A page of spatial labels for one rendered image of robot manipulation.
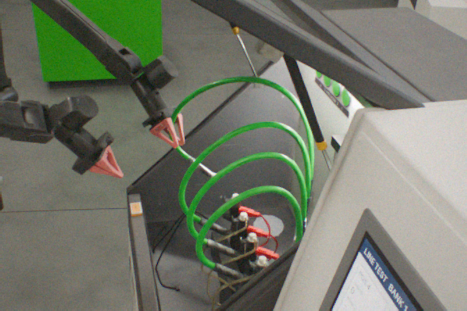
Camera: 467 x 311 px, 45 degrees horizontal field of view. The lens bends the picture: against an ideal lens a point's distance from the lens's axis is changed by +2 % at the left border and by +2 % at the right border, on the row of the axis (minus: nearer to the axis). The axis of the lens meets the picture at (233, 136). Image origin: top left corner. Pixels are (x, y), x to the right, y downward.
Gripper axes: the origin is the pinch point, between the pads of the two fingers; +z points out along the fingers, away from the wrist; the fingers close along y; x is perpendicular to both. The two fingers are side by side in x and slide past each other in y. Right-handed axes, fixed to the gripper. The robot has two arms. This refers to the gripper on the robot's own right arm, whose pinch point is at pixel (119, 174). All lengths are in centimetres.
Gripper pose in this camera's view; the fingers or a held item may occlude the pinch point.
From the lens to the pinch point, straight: 133.9
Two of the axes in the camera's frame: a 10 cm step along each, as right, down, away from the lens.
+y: 7.4, -5.7, -3.5
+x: 0.3, -4.9, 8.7
